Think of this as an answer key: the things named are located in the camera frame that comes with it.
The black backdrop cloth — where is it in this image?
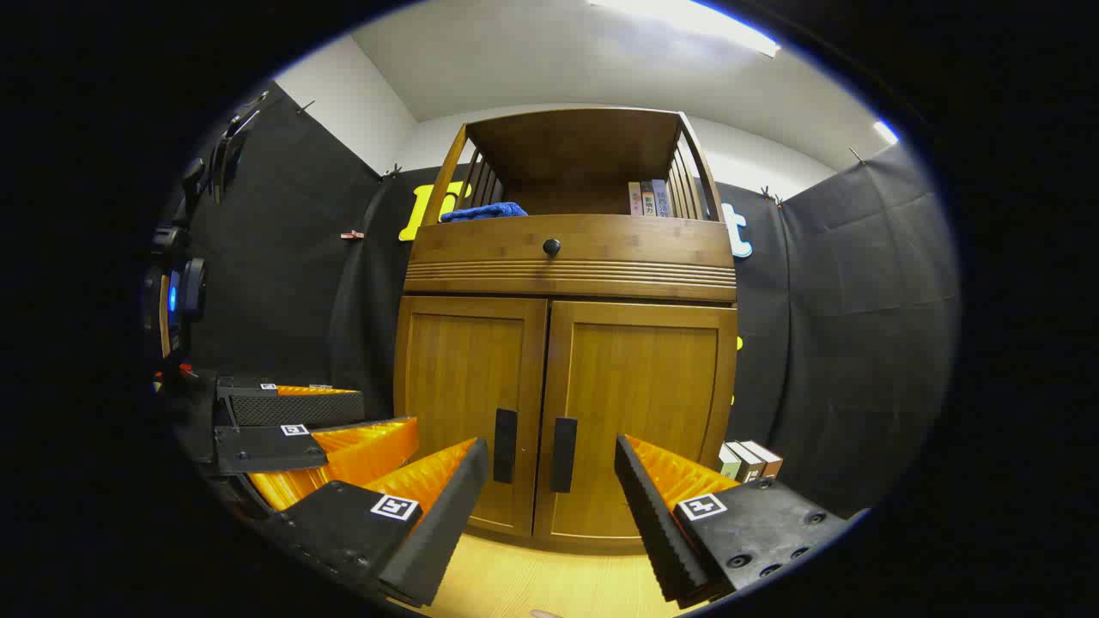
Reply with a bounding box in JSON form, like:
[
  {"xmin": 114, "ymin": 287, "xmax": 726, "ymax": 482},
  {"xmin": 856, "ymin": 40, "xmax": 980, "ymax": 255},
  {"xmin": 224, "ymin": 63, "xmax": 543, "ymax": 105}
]
[{"xmin": 172, "ymin": 82, "xmax": 961, "ymax": 516}]

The blue cloth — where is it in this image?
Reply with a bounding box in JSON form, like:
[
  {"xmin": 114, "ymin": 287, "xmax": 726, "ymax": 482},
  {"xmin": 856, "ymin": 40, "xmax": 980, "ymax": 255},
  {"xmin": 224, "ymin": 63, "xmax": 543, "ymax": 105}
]
[{"xmin": 440, "ymin": 202, "xmax": 529, "ymax": 223}]

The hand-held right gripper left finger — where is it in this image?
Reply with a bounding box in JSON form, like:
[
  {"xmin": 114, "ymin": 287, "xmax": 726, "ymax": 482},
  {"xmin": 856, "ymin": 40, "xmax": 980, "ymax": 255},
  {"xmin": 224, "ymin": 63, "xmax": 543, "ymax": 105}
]
[{"xmin": 249, "ymin": 438, "xmax": 490, "ymax": 609}]

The wooden double-door shoe cabinet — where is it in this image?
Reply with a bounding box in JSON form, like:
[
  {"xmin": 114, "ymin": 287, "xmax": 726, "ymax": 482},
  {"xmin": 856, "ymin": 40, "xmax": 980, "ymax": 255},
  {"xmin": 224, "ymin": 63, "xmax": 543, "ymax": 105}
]
[{"xmin": 393, "ymin": 107, "xmax": 739, "ymax": 554}]

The grey brown book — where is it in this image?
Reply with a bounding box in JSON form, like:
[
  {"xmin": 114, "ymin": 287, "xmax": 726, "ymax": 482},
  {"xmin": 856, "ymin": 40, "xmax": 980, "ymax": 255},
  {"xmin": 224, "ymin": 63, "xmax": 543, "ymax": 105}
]
[{"xmin": 728, "ymin": 441, "xmax": 767, "ymax": 483}]

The black door handle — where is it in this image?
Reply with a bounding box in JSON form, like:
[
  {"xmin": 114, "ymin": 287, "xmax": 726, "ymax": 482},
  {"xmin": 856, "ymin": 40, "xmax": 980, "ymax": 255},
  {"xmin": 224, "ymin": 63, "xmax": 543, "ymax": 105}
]
[
  {"xmin": 494, "ymin": 409, "xmax": 519, "ymax": 484},
  {"xmin": 550, "ymin": 417, "xmax": 578, "ymax": 494}
]

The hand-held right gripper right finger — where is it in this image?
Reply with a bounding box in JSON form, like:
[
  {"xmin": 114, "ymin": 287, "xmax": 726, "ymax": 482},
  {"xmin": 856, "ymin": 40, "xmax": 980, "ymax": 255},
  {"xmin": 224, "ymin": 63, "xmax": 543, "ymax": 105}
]
[{"xmin": 613, "ymin": 433, "xmax": 864, "ymax": 610}]

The wooden cabinet door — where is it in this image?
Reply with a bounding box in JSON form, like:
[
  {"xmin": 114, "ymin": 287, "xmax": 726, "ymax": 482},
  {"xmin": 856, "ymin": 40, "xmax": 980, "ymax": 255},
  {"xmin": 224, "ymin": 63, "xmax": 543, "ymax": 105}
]
[
  {"xmin": 395, "ymin": 296, "xmax": 549, "ymax": 537},
  {"xmin": 534, "ymin": 300, "xmax": 738, "ymax": 550}
]

